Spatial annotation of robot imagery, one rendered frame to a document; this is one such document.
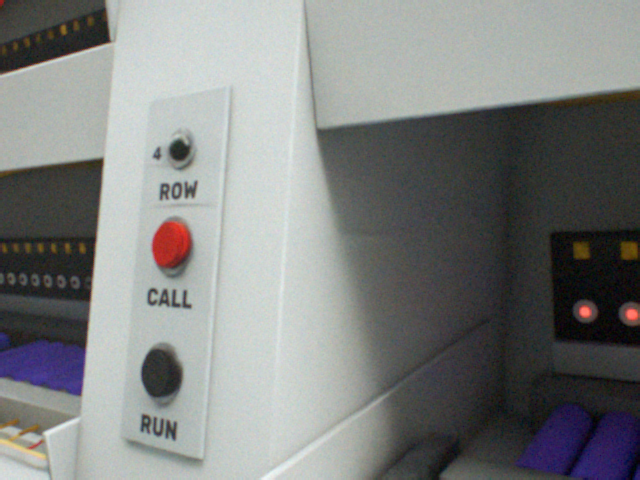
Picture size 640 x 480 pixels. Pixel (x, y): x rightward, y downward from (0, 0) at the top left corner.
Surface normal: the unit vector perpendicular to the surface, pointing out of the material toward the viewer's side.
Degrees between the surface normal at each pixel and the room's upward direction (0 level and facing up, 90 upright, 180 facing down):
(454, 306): 90
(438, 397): 90
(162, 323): 90
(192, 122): 90
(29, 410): 105
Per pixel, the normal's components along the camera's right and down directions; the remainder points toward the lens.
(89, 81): -0.57, 0.15
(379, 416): 0.82, 0.00
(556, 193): -0.58, -0.11
